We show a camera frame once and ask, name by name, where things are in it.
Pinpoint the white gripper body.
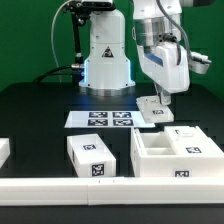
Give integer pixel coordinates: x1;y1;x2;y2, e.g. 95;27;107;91
137;42;190;94

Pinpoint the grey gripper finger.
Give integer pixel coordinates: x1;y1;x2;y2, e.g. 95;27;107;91
160;89;171;106

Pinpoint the white door panel with handle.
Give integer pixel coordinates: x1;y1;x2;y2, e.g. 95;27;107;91
136;96;174;123

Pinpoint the white cabinet body box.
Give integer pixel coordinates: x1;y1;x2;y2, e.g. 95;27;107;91
130;128;224;178

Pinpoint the white cabinet block with tags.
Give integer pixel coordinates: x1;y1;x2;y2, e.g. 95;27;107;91
67;134;116;178

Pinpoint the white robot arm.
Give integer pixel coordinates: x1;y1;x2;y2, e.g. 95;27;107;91
80;0;215;105

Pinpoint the white tag calibration sheet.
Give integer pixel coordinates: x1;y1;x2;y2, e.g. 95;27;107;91
65;111;155;128

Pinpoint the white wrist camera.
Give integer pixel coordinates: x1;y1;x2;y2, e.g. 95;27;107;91
188;52;211;75

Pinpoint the black camera stand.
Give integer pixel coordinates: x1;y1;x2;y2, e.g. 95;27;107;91
62;0;116;71

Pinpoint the white front barrier rail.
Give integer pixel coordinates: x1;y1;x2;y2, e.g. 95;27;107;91
0;177;224;206

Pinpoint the white barrier rail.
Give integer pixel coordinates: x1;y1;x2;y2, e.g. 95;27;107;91
0;138;10;168
0;177;224;206

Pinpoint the grey cable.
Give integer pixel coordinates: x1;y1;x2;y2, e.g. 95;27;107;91
50;0;76;69

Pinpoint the black cable on table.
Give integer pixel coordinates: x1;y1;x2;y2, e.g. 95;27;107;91
32;64;85;84

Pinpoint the white left barrier rail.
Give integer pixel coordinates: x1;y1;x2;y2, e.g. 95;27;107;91
0;138;10;168

